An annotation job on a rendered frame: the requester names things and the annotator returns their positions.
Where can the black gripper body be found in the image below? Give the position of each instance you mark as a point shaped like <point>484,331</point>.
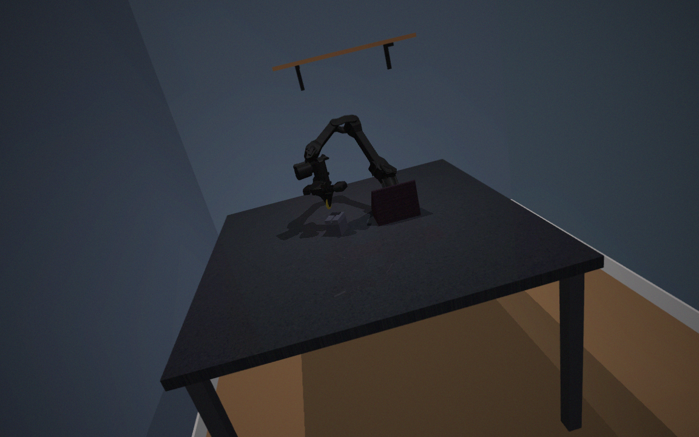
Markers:
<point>338,187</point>

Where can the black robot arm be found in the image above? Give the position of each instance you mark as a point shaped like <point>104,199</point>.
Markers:
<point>379,167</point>

